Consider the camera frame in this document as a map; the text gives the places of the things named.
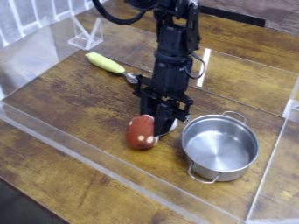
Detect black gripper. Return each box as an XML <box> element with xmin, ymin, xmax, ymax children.
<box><xmin>134</xmin><ymin>52</ymin><xmax>192</xmax><ymax>137</ymax></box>

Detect red white plush mushroom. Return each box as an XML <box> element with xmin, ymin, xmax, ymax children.
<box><xmin>125</xmin><ymin>114</ymin><xmax>180</xmax><ymax>151</ymax></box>

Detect silver metal pot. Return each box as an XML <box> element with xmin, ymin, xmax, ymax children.
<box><xmin>181</xmin><ymin>111</ymin><xmax>259</xmax><ymax>184</ymax></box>

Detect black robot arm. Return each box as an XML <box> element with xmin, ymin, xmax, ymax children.
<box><xmin>126</xmin><ymin>0</ymin><xmax>201</xmax><ymax>137</ymax></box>

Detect black strip on table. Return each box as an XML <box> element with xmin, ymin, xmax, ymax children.
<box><xmin>200</xmin><ymin>6</ymin><xmax>267</xmax><ymax>27</ymax></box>

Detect yellow handled spoon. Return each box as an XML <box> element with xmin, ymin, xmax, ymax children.
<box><xmin>85</xmin><ymin>52</ymin><xmax>137</xmax><ymax>84</ymax></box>

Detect clear acrylic triangular bracket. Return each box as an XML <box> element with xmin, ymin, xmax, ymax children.
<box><xmin>68</xmin><ymin>17</ymin><xmax>104</xmax><ymax>51</ymax></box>

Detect clear acrylic enclosure wall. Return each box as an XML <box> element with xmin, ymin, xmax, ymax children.
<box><xmin>0</xmin><ymin>11</ymin><xmax>299</xmax><ymax>224</ymax></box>

